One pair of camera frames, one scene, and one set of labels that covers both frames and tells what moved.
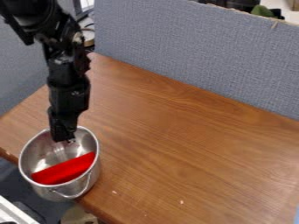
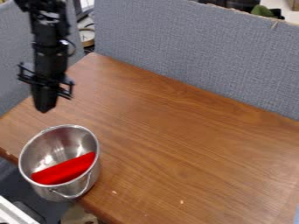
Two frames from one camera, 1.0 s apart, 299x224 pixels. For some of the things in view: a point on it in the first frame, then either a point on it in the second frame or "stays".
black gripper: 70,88 → 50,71
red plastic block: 66,170 stays
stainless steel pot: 60,169 stays
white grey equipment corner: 18,213 stays
